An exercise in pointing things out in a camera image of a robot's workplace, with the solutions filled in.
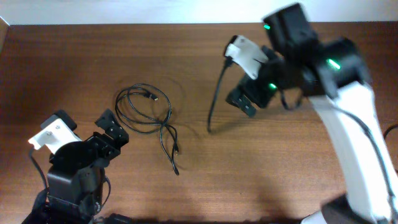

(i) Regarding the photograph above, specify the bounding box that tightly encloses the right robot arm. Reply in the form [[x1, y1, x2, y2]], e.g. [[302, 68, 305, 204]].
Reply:
[[224, 3, 397, 223]]

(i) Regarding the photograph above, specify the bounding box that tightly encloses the black USB cable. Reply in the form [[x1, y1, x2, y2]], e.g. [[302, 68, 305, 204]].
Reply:
[[382, 123, 398, 141], [114, 83, 181, 176]]

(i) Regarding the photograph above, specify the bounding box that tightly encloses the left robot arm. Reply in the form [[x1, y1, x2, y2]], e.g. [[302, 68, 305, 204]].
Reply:
[[24, 109, 129, 223]]

